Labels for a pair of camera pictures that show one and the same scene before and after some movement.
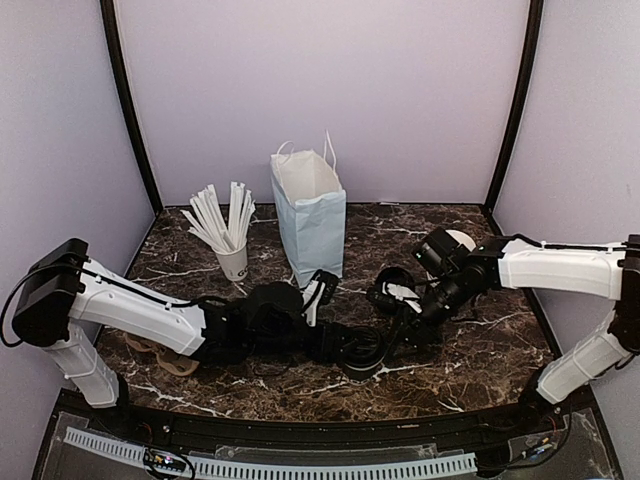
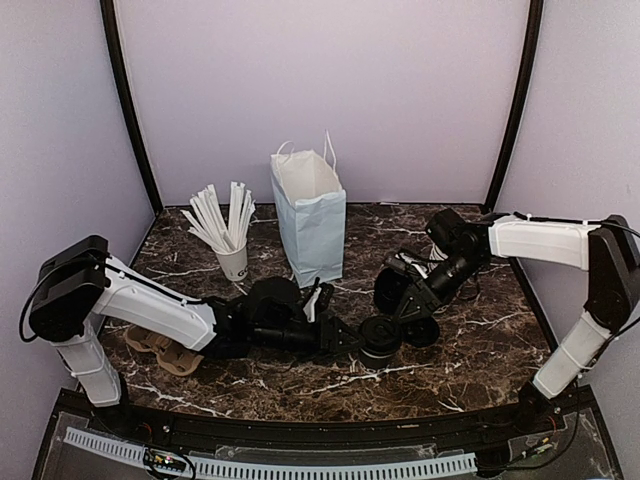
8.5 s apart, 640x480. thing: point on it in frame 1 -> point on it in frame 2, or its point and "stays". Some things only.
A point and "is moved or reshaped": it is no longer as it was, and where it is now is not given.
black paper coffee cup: x=360 y=375 -> x=376 y=363
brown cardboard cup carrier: x=171 y=361 stays
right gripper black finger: x=399 y=333 -> x=411 y=301
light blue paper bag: x=310 y=208 stays
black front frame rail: x=256 y=431 stays
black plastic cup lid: x=364 y=349 is moved or reshaped
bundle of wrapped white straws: x=208 y=222 stays
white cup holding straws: x=235 y=266 stays
